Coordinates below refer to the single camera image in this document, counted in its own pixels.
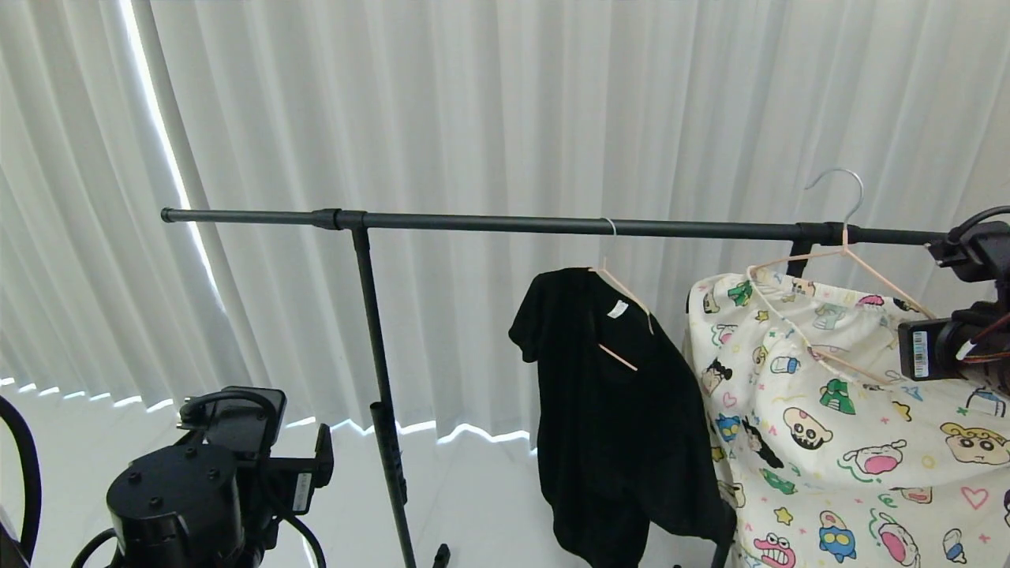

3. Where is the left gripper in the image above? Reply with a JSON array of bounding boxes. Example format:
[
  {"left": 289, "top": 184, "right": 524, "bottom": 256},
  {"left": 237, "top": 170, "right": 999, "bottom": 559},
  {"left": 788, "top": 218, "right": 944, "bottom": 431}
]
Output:
[{"left": 264, "top": 424, "right": 334, "bottom": 515}]

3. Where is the pink clothes hanger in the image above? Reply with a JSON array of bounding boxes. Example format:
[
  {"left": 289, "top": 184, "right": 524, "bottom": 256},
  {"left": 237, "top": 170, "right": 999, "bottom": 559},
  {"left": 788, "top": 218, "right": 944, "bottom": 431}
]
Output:
[
  {"left": 588, "top": 219, "right": 656, "bottom": 372},
  {"left": 746, "top": 168, "right": 937, "bottom": 387}
]

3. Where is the black garment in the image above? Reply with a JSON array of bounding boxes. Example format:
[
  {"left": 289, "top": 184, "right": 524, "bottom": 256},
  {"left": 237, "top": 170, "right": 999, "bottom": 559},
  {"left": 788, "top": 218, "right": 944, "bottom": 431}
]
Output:
[{"left": 509, "top": 268, "right": 739, "bottom": 568}]

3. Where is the black clothes rack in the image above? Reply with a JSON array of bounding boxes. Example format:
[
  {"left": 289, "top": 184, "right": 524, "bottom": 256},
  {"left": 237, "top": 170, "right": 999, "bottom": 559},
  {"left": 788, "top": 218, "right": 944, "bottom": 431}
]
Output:
[{"left": 161, "top": 207, "right": 952, "bottom": 568}]

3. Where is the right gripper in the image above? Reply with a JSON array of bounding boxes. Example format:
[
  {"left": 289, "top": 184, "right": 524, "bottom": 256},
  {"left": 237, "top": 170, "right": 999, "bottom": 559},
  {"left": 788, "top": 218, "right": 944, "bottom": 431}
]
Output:
[{"left": 898, "top": 298, "right": 1010, "bottom": 395}]

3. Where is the white curtain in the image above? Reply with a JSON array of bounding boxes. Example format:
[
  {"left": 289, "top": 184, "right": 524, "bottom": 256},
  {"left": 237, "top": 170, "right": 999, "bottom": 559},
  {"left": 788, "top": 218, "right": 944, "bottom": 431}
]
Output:
[{"left": 0, "top": 0, "right": 1010, "bottom": 447}]

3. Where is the cream printed garment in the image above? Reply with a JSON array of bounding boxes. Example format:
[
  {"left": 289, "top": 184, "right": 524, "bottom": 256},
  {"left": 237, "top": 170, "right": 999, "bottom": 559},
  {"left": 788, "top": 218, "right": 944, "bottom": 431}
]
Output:
[{"left": 685, "top": 272, "right": 1010, "bottom": 568}]

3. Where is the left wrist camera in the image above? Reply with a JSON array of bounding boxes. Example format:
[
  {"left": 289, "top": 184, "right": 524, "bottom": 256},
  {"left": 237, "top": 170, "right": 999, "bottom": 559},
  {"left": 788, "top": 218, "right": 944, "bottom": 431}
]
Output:
[{"left": 178, "top": 387, "right": 286, "bottom": 460}]

